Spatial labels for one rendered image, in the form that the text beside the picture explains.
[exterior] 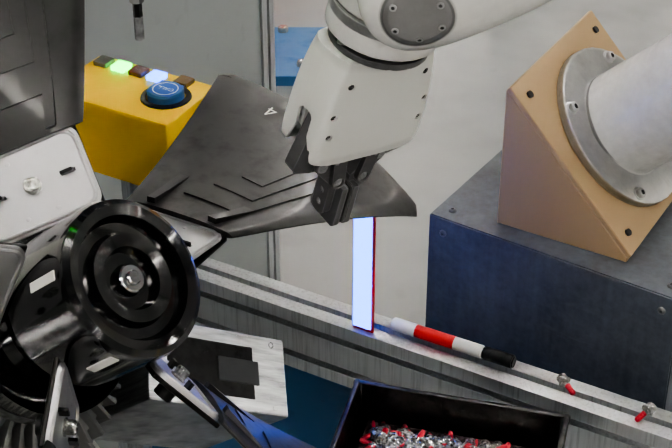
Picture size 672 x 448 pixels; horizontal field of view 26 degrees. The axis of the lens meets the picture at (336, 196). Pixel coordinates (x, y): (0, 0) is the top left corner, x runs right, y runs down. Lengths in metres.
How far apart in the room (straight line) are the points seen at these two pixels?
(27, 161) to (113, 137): 0.49
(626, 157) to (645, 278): 0.13
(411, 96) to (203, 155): 0.24
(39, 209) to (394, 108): 0.27
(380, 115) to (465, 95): 2.78
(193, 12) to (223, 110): 1.15
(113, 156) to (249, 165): 0.38
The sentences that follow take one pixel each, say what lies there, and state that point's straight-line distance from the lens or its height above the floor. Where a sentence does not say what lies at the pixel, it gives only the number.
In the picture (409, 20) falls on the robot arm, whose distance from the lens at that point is 0.91.
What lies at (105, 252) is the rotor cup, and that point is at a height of 1.24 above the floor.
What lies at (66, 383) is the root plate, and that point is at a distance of 1.04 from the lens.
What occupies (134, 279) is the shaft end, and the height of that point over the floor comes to 1.22.
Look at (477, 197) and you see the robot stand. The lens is 1.67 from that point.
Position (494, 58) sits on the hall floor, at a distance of 4.04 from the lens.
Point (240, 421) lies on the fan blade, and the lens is 1.10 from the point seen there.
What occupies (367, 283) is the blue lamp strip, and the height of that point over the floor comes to 0.93.
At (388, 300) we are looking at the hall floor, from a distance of 3.06.
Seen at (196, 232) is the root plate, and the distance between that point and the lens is 1.15.
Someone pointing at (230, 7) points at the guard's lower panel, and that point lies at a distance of 2.55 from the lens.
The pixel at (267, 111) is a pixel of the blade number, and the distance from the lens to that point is 1.32.
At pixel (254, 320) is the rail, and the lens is 1.64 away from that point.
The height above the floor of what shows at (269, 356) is 1.01.
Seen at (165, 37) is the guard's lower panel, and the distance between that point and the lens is 2.40.
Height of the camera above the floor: 1.82
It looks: 32 degrees down
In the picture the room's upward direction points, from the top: straight up
